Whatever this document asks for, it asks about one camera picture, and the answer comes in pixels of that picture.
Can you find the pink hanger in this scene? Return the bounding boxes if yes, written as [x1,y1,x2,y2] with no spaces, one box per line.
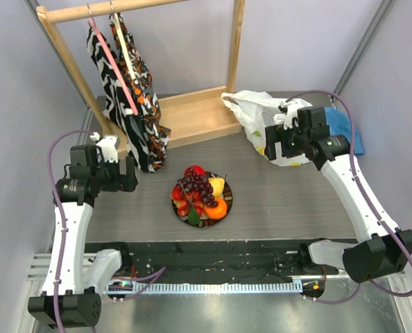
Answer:
[88,18,139,116]

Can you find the aluminium corner frame post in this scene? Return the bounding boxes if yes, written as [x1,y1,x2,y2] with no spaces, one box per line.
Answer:
[334,0,396,94]

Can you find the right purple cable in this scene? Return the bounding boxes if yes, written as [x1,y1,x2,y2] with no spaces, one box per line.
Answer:
[285,89,412,305]

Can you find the fake orange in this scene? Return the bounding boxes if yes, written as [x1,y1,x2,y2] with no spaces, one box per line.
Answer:
[204,197,228,220]

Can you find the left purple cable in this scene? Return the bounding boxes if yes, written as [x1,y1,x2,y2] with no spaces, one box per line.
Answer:
[45,130,167,333]

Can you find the patterned round plate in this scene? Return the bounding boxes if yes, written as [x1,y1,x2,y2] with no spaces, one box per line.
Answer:
[171,165,234,228]

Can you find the fake red apple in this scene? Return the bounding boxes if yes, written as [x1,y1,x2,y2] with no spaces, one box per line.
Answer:
[191,165,206,175]

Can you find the blue bucket hat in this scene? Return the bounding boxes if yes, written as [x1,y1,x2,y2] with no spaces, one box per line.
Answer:
[325,107,366,156]

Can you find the wooden clothes rack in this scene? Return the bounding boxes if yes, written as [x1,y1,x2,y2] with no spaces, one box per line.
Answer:
[49,1,245,158]

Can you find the fake red cherry bunch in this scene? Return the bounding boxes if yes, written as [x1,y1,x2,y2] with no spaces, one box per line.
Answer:
[171,185,207,228]

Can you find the left aluminium frame post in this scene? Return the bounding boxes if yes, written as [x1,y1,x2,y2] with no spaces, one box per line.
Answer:
[26,1,94,107]

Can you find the fake yellow lemon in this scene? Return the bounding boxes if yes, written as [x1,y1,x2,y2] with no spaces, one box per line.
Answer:
[209,177,225,196]

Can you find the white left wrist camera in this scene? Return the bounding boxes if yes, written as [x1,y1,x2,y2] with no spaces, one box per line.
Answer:
[89,132,120,163]

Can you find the fake purple grapes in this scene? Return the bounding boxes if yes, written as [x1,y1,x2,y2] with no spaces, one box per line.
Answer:
[176,166,216,206]

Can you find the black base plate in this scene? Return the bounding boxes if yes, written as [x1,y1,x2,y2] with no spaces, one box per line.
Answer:
[84,239,356,282]

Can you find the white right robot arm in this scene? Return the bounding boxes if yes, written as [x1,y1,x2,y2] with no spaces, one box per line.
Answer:
[265,105,412,283]

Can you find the perforated metal rail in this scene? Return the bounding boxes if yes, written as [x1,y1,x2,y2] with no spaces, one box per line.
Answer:
[105,280,303,295]

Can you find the orange black patterned garment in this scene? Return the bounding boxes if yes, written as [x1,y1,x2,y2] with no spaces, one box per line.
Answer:
[109,13,171,173]

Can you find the purple cable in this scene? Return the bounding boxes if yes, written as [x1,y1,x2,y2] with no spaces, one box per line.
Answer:
[45,130,167,333]
[285,89,412,305]

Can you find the cream hanger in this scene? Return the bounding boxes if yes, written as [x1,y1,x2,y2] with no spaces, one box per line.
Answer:
[113,12,136,82]

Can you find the white plastic bag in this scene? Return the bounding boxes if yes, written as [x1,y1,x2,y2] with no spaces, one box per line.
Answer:
[221,89,313,168]

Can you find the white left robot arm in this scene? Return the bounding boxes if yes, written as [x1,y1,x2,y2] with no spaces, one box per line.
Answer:
[28,135,138,331]

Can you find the black white zebra garment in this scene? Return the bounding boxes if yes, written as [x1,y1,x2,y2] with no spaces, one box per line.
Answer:
[87,28,152,172]

